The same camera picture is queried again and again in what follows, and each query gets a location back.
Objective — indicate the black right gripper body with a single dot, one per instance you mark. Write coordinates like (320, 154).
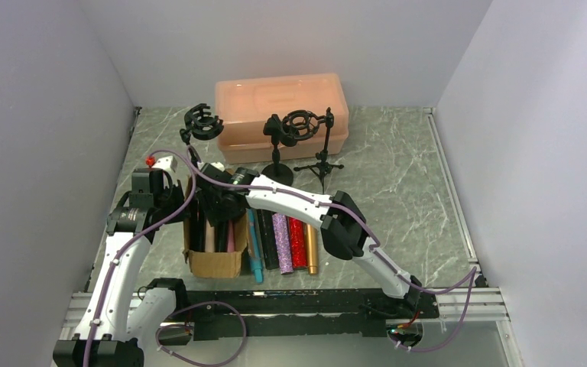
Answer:
(212, 199)

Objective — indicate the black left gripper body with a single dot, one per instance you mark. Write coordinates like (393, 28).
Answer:
(173, 191)

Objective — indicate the slim black microphone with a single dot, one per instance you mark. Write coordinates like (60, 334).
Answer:
(221, 237)

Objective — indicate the black silver-head microphone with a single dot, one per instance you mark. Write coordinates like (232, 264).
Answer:
(197, 227)

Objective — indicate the pink microphone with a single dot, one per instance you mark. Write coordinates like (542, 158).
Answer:
(230, 245)

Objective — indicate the black glitter microphone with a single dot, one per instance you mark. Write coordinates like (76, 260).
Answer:
(268, 243)

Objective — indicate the brown cardboard box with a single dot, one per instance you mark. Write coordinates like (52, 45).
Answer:
(216, 265)

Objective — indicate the purple glitter microphone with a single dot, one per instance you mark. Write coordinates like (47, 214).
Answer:
(282, 242)

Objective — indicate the black clip round-base stand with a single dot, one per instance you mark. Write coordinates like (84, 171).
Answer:
(275, 147)

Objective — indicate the blue plastic microphone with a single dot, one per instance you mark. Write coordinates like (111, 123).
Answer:
(254, 249)

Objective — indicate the red glitter microphone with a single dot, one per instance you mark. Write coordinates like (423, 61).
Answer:
(297, 243)

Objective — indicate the black shock mount round-base stand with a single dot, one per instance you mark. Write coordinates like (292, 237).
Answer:
(202, 125)

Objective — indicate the gold microphone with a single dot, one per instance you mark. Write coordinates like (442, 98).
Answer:
(312, 250)

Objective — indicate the peach beige microphone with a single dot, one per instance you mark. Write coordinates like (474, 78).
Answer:
(210, 237)

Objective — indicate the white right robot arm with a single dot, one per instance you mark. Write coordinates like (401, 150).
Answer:
(345, 234)

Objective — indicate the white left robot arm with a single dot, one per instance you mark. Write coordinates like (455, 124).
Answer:
(109, 333)

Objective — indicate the pink plastic storage box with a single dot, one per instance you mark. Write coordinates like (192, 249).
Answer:
(245, 105)

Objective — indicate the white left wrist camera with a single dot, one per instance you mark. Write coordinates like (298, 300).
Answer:
(168, 164)

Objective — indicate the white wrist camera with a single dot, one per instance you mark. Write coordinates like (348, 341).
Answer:
(168, 164)
(218, 166)

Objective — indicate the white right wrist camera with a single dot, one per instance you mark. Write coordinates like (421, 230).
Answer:
(218, 166)

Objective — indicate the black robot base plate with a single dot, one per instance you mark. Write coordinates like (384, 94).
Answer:
(368, 312)

